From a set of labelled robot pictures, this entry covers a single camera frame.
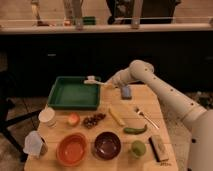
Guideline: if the bunch of red grapes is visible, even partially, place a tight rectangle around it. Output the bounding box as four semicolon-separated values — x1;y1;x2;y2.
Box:
82;113;106;129

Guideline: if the clear plastic measuring cup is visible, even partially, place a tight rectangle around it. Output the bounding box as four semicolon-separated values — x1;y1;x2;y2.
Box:
23;131;48;157

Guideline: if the silver fork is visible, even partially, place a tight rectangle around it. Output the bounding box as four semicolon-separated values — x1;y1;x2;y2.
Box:
134;107;160;129

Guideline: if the green cup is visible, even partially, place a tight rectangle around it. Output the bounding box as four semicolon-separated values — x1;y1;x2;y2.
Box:
130;140;146;158

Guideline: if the dark purple bowl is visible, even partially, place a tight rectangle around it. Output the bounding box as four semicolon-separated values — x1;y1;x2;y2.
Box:
94;132;121;160

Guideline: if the blue sponge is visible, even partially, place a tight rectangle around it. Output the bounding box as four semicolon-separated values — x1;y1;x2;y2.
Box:
121;86;132;100

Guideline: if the white cup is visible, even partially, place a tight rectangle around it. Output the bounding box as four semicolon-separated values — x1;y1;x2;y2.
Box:
39;107;56;127

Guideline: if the black chair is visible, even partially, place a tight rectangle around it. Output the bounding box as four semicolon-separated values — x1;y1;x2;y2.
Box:
0;68;44;163

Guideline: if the green plastic tray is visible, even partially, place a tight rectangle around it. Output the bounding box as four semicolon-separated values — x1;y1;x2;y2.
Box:
47;76;100;110

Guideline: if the black scrub brush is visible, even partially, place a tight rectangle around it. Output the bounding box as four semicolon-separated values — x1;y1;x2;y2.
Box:
149;135;169;162

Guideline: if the green chili pepper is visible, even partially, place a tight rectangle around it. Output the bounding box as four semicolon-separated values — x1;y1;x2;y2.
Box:
123;124;148;135

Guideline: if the peach fruit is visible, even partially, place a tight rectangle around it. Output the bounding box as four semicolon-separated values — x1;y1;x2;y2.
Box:
68;113;80;126

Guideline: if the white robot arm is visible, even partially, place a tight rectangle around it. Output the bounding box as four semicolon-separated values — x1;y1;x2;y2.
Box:
107;60;213;171

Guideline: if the orange bowl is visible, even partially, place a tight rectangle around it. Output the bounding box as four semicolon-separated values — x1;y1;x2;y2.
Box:
56;133;87;167

